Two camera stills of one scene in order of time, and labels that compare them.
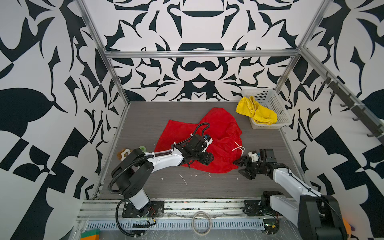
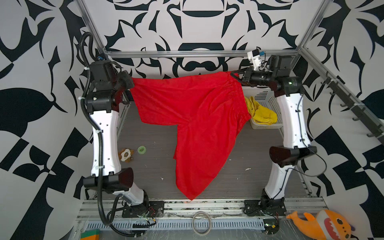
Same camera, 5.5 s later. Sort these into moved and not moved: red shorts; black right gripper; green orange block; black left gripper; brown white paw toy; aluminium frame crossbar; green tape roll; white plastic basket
Moved: red shorts; black right gripper; black left gripper
Not moved: white plastic basket; green orange block; aluminium frame crossbar; green tape roll; brown white paw toy
